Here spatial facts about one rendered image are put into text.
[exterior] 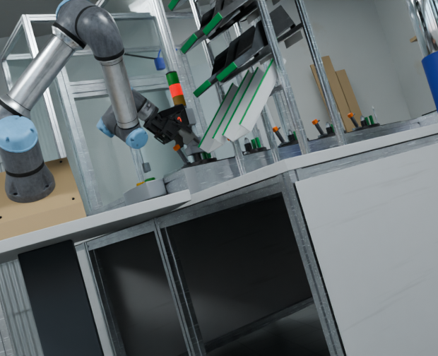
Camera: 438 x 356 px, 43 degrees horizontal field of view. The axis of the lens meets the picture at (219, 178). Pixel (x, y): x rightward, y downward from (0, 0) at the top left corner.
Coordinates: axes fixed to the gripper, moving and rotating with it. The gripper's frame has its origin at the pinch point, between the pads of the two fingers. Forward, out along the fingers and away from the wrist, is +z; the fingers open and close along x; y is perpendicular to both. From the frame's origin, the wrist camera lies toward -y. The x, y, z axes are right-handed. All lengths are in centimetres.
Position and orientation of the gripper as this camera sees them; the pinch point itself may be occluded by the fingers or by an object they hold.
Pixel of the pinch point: (193, 140)
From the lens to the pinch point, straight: 212.2
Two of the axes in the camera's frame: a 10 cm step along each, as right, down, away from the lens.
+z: 7.5, 5.6, 3.5
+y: -3.8, 8.0, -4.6
